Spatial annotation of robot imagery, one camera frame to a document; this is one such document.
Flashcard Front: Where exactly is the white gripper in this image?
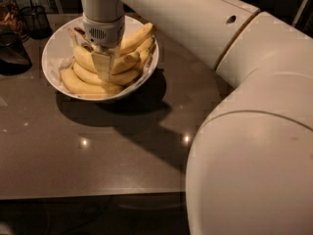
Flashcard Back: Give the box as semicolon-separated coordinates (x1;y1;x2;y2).
82;15;125;81

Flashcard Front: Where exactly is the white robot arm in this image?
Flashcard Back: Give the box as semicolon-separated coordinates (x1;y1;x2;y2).
81;0;313;235

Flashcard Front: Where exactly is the yellow banana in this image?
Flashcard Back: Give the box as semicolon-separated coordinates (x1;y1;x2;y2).
61;68;122;97
68;29;139;75
74;23;154;55
73;62;140;86

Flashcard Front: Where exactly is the top yellow banana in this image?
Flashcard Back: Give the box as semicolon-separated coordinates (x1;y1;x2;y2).
74;23;154;55

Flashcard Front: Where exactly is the bottom yellow banana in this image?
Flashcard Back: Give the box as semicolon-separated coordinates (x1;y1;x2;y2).
61;68;122;97

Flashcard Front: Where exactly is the rear partly hidden banana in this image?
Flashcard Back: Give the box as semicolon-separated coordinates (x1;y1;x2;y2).
134;37;155;70

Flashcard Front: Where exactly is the white bowl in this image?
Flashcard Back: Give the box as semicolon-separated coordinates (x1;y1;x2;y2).
42;17;158;102

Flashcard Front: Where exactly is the black mesh pen cup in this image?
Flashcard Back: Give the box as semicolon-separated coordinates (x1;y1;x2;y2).
22;0;52;39

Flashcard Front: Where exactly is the black pot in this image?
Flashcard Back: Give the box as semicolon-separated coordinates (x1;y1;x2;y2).
0;32;32;75

